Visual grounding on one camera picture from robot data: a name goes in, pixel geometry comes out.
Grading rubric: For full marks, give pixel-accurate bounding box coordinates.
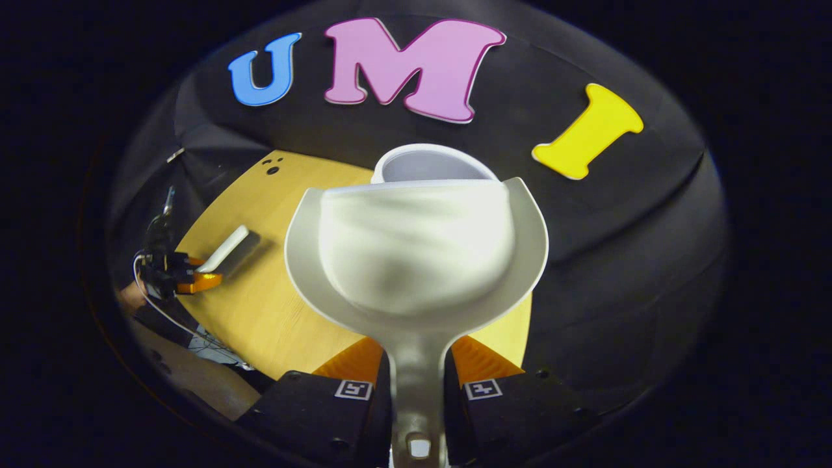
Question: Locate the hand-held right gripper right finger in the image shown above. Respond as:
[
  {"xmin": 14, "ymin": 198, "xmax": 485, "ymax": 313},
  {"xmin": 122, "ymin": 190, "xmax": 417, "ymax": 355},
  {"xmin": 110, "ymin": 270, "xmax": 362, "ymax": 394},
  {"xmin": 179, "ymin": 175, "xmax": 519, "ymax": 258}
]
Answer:
[{"xmin": 445, "ymin": 335, "xmax": 599, "ymax": 467}]

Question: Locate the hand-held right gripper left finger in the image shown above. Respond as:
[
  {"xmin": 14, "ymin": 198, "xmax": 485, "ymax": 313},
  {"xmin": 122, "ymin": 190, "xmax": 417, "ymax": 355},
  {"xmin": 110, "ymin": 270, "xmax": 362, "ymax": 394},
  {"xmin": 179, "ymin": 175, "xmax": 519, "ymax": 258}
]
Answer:
[{"xmin": 235, "ymin": 337, "xmax": 392, "ymax": 468}]

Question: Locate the white dustpan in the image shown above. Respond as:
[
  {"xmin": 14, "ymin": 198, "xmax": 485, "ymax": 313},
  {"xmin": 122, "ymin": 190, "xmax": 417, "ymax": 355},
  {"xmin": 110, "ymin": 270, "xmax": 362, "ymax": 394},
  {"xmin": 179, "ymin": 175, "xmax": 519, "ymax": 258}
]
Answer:
[{"xmin": 284, "ymin": 177, "xmax": 550, "ymax": 468}]

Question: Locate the white ribbed garbage bin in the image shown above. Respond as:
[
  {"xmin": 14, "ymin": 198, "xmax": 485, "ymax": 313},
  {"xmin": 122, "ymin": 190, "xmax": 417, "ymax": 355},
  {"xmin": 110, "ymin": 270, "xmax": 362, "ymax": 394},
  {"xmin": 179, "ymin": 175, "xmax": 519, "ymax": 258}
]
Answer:
[{"xmin": 370, "ymin": 143, "xmax": 500, "ymax": 185}]

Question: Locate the wooden desktop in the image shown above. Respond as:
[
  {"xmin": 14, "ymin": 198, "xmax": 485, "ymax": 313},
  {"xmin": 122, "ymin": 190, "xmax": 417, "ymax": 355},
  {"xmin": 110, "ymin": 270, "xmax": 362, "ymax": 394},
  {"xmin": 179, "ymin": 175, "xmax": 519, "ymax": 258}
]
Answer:
[{"xmin": 175, "ymin": 149, "xmax": 534, "ymax": 381}]

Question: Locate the thin white cable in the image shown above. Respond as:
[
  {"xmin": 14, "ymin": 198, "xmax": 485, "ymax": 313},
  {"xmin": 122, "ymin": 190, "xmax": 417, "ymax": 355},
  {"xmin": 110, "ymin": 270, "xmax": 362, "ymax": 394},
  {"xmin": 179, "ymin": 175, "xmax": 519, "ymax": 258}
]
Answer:
[{"xmin": 132, "ymin": 253, "xmax": 244, "ymax": 368}]

